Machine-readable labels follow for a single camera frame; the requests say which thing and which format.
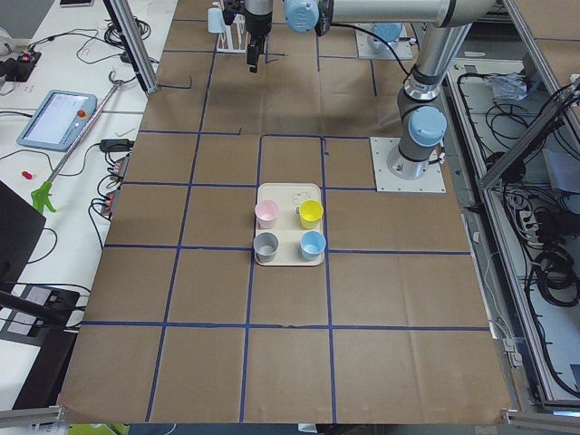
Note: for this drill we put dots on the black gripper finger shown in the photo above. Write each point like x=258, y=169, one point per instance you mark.
x=254, y=50

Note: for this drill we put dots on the white wire cup rack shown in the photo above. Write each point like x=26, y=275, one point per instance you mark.
x=234, y=39

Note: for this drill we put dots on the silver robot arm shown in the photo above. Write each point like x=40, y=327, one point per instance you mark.
x=423, y=125
x=384, y=33

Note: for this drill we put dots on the cream plastic tray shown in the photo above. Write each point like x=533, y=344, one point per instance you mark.
x=289, y=196

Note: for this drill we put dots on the yellow cup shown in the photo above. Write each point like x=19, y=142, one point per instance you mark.
x=310, y=213

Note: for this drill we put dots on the light blue cup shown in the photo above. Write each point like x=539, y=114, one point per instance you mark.
x=216, y=24
x=312, y=245

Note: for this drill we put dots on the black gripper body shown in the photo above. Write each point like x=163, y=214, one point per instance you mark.
x=256, y=24

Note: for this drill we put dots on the green handled reacher grabber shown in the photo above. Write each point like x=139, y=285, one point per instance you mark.
x=40, y=196

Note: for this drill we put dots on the grey cup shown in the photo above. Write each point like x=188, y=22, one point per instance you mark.
x=265, y=247

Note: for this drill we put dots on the light blue cup front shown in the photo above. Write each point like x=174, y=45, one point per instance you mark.
x=312, y=245

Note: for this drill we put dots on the black monitor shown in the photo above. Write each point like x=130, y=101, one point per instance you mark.
x=21, y=228

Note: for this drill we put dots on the aluminium frame post left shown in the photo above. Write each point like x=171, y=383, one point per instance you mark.
x=124, y=23

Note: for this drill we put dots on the aluminium frame strut right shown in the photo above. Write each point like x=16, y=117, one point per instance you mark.
x=554, y=107

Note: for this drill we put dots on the crumpled white paper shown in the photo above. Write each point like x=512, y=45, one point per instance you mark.
x=507, y=86

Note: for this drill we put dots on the blue teach pendant tablet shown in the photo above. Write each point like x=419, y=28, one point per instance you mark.
x=57, y=120

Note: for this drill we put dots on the black power adapter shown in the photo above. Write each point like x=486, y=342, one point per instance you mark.
x=116, y=145

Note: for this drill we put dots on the pink cup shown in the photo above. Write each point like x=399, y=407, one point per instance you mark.
x=266, y=213

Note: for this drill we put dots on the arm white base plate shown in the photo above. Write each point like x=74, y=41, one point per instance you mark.
x=402, y=49
x=393, y=175

